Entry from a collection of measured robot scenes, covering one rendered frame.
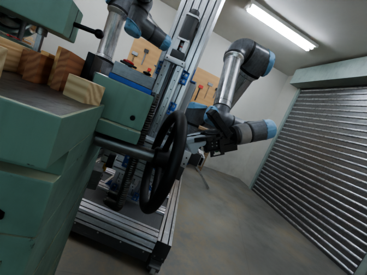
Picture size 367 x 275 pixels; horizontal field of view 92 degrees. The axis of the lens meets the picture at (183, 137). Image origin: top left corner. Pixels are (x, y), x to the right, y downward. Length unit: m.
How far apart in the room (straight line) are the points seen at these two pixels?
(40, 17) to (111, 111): 0.21
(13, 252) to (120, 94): 0.31
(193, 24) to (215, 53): 2.86
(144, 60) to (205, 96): 1.41
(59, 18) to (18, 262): 0.42
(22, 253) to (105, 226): 0.87
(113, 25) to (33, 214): 1.04
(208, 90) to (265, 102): 1.44
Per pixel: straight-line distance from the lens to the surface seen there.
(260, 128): 0.68
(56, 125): 0.22
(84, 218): 1.25
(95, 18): 4.11
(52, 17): 0.48
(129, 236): 1.20
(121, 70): 0.45
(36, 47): 0.52
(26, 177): 0.31
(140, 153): 0.47
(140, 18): 0.91
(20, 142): 0.24
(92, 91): 0.36
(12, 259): 0.38
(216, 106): 0.74
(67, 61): 0.40
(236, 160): 4.55
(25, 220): 0.34
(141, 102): 0.43
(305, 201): 3.47
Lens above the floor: 0.95
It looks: 7 degrees down
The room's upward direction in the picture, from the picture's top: 23 degrees clockwise
